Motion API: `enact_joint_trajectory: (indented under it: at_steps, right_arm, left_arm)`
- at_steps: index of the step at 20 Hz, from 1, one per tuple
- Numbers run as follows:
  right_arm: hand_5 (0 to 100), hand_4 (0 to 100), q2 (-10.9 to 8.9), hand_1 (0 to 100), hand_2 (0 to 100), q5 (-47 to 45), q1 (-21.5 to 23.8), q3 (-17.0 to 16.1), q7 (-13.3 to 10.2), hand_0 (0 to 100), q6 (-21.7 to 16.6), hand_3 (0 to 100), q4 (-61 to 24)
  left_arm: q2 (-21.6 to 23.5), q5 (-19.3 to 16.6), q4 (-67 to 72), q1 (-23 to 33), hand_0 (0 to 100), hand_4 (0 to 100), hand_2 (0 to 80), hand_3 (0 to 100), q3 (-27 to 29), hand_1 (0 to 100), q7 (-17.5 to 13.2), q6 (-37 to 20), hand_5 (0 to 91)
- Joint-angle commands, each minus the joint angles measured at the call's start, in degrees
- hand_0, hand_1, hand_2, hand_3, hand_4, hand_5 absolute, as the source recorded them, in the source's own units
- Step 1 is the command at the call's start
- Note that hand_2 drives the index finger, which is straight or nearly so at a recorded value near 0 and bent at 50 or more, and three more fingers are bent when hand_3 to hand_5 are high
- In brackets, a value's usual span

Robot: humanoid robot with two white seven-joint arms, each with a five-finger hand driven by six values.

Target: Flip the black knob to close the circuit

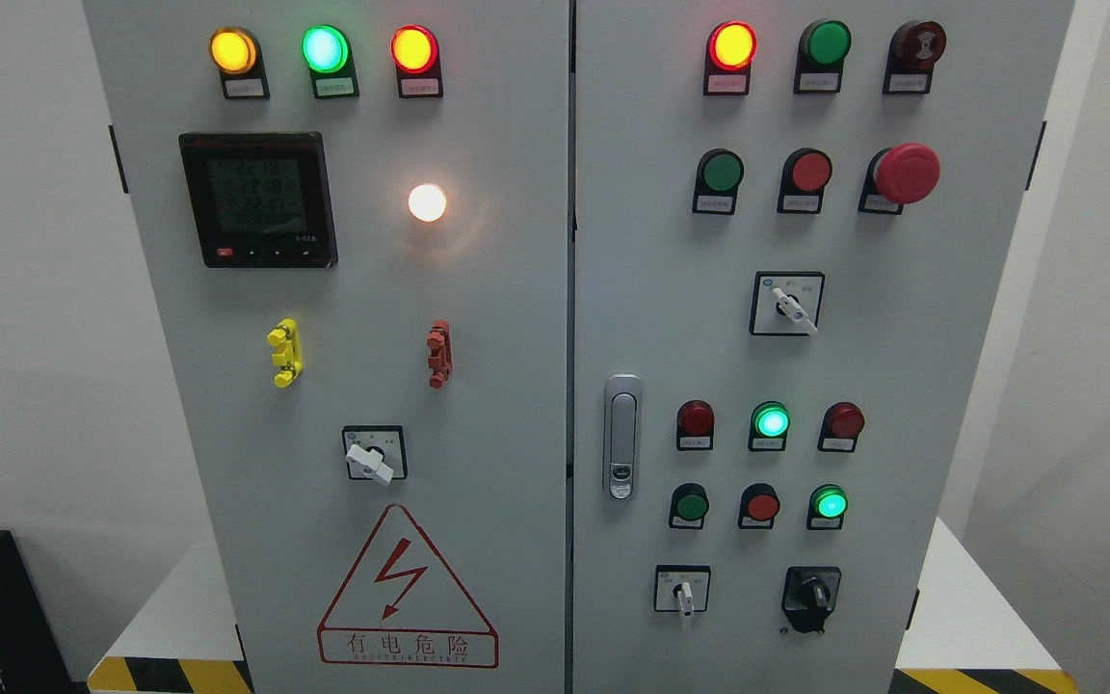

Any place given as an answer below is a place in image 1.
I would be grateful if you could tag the black knob rotary switch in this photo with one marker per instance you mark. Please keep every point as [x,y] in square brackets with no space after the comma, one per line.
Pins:
[809,596]

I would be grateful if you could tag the grey electrical cabinet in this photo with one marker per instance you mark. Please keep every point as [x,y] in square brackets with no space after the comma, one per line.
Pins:
[567,142]

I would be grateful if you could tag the red terminal connector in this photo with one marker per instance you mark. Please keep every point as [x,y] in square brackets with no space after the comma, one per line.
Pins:
[440,361]

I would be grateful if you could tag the dark red indicator light left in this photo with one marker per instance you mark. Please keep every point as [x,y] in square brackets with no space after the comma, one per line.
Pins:
[695,426]

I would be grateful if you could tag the dark red indicator light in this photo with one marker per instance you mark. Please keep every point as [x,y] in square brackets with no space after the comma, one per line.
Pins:
[695,426]
[840,428]

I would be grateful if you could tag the white lit indicator lamp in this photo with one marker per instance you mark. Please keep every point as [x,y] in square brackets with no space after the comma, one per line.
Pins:
[427,203]

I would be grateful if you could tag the lit green indicator light middle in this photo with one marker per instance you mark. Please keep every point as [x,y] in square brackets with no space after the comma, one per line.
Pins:
[768,427]

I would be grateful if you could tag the lit green indicator light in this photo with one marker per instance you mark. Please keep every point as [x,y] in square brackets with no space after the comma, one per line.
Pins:
[329,58]
[768,427]

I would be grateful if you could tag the green push button upper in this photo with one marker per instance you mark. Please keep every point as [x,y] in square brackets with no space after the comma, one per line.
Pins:
[718,177]

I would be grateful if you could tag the red push button lower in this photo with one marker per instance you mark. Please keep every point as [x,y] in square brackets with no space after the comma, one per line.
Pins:
[758,507]

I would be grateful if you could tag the red push button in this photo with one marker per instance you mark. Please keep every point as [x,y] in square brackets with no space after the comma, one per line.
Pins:
[805,175]
[758,507]

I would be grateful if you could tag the yellow terminal connector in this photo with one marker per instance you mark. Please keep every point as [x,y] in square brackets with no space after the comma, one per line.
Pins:
[287,356]

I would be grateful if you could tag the dark red indicator light right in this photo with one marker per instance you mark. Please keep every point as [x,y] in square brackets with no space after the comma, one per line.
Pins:
[840,428]

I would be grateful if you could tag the red electrical warning sticker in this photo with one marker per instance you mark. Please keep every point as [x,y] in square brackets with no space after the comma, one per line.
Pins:
[402,605]

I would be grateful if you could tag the red push button upper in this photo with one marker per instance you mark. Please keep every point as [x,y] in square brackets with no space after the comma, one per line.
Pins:
[805,175]

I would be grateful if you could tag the lit green push button lower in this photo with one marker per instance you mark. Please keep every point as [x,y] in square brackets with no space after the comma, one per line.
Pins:
[826,508]

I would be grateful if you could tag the lit red indicator light left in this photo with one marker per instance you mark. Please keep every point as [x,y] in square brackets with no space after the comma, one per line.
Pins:
[416,54]

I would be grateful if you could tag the lit red indicator light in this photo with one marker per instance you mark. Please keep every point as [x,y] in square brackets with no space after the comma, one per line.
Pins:
[416,54]
[729,54]

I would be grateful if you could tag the lit red indicator light right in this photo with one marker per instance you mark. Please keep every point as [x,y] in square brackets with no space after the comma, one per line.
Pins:
[729,54]

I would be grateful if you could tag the black digital power meter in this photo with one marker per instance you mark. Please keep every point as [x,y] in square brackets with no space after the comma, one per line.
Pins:
[260,199]

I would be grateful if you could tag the lit green indicator light top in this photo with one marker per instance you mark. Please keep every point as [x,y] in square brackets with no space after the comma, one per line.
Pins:
[329,58]

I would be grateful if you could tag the red emergency stop button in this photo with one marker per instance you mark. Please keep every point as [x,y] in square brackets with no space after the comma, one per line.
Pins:
[897,176]

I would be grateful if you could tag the green indicator light top right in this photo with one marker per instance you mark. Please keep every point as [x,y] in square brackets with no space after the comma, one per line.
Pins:
[822,50]

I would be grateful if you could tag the yellow indicator light top left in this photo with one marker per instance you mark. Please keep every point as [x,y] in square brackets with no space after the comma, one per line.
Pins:
[237,56]

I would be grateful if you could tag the dark red buzzer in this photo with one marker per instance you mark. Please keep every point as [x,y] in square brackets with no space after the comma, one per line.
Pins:
[915,48]

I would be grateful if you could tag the white platform with hazard stripes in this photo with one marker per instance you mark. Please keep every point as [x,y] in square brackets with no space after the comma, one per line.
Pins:
[964,636]

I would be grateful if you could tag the silver door lock handle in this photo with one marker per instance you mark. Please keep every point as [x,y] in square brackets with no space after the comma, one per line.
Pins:
[621,422]

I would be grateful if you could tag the white lever selector switch left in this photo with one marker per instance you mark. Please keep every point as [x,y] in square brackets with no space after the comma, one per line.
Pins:
[376,453]

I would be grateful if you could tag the white lever selector switch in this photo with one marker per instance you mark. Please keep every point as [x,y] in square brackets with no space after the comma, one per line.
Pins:
[682,590]
[376,453]
[786,303]

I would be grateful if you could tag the white lever selector switch upper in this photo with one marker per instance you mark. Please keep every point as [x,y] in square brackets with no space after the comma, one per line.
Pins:
[786,303]

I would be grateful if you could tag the white lever selector switch lower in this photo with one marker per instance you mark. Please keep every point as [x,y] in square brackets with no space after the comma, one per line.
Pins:
[682,590]

